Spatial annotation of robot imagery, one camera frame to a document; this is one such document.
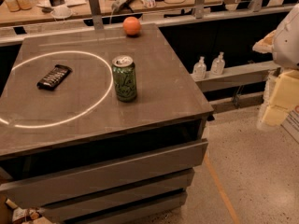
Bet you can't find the green soda can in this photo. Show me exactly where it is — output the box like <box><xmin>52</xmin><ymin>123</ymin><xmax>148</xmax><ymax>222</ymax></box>
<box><xmin>112</xmin><ymin>55</ymin><xmax>137</xmax><ymax>102</ymax></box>

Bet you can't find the grey drawer cabinet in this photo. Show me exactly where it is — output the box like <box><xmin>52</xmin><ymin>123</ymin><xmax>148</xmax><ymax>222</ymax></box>
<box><xmin>0</xmin><ymin>23</ymin><xmax>215</xmax><ymax>224</ymax></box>

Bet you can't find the left clear sanitizer bottle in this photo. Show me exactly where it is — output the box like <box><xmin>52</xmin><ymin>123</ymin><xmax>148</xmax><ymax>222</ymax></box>
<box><xmin>192</xmin><ymin>56</ymin><xmax>206</xmax><ymax>80</ymax></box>

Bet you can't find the clear sanitizer bottle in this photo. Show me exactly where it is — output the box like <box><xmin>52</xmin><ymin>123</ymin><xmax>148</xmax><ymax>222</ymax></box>
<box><xmin>192</xmin><ymin>56</ymin><xmax>206</xmax><ymax>80</ymax></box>
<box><xmin>211</xmin><ymin>51</ymin><xmax>225</xmax><ymax>75</ymax></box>

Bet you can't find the right clear sanitizer bottle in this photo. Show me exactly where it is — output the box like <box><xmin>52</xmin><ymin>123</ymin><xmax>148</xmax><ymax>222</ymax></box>
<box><xmin>211</xmin><ymin>51</ymin><xmax>225</xmax><ymax>75</ymax></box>

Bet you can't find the orange fruit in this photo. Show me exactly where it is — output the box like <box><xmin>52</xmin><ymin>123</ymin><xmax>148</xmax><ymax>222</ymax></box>
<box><xmin>122</xmin><ymin>17</ymin><xmax>141</xmax><ymax>35</ymax></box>

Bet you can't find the black chocolate bar wrapper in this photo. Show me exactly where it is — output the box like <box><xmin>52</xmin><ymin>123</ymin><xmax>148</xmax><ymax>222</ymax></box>
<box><xmin>36</xmin><ymin>64</ymin><xmax>72</xmax><ymax>91</ymax></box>

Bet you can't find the bottom grey drawer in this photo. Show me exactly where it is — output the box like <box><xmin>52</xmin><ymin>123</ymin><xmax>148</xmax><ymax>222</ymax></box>
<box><xmin>64</xmin><ymin>189</ymin><xmax>187</xmax><ymax>224</ymax></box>

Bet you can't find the grey drawer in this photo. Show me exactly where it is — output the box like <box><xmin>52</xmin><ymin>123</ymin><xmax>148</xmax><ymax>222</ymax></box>
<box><xmin>64</xmin><ymin>189</ymin><xmax>187</xmax><ymax>224</ymax></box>
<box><xmin>0</xmin><ymin>139</ymin><xmax>207</xmax><ymax>208</ymax></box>
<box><xmin>44</xmin><ymin>168</ymin><xmax>194</xmax><ymax>224</ymax></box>

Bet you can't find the grey power strip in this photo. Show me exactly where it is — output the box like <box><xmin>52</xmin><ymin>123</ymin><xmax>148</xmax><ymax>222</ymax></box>
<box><xmin>111</xmin><ymin>0</ymin><xmax>133</xmax><ymax>12</ymax></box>

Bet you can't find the grey metal ledge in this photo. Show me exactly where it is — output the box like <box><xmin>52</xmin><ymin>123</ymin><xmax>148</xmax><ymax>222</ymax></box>
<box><xmin>192</xmin><ymin>61</ymin><xmax>280</xmax><ymax>92</ymax></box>

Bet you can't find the middle grey drawer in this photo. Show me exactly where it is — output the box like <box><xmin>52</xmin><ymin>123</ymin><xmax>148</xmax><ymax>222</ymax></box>
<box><xmin>44</xmin><ymin>168</ymin><xmax>194</xmax><ymax>224</ymax></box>

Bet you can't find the top grey drawer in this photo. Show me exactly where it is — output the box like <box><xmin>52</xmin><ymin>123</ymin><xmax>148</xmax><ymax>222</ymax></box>
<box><xmin>0</xmin><ymin>139</ymin><xmax>207</xmax><ymax>208</ymax></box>

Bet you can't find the wooden desk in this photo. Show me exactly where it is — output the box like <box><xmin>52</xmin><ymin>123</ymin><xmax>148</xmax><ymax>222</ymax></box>
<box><xmin>0</xmin><ymin>0</ymin><xmax>222</xmax><ymax>27</ymax></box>

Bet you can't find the left amber jar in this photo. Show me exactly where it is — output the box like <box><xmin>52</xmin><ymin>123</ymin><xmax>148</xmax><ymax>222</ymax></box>
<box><xmin>4</xmin><ymin>0</ymin><xmax>20</xmax><ymax>12</ymax></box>

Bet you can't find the left metal bracket post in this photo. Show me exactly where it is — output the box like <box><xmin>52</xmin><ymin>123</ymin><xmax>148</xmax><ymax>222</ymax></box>
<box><xmin>89</xmin><ymin>0</ymin><xmax>104</xmax><ymax>30</ymax></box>

